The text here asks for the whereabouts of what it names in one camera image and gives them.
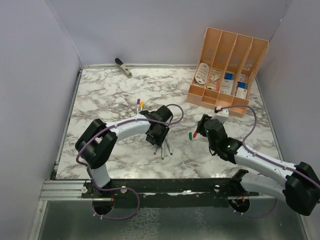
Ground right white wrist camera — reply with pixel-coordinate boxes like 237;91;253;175
213;106;229;124

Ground grey black stapler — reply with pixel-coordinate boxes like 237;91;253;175
114;58;132;79

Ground green pen cap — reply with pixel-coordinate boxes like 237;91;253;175
188;132;193;140

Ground white paper cards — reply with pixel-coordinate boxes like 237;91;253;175
208;69;222;87

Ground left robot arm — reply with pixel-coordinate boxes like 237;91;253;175
75;105;173;198

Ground white oval perforated plate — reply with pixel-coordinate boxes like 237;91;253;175
194;62;210;85

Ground green-end white marker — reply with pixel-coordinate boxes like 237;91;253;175
161;143;165;160

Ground yellow-end white marker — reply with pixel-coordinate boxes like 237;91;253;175
139;101;144;112

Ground blue-end white marker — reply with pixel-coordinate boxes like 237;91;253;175
165;139;173;156

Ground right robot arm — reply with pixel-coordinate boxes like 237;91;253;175
195;114;320;216

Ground purple-end white marker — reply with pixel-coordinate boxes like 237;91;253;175
136;104;140;114

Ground blue white box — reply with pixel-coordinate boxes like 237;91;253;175
220;72;234;93

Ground aluminium frame rail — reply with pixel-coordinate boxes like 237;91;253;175
39;180;86;201

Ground red-end white marker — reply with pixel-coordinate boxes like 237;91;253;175
153;145;158;155

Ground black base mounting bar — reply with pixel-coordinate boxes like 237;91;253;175
81;178;258;209

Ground red white box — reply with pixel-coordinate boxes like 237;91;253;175
235;81;248;99

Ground peach desk organizer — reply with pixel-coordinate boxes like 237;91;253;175
186;27;269;118

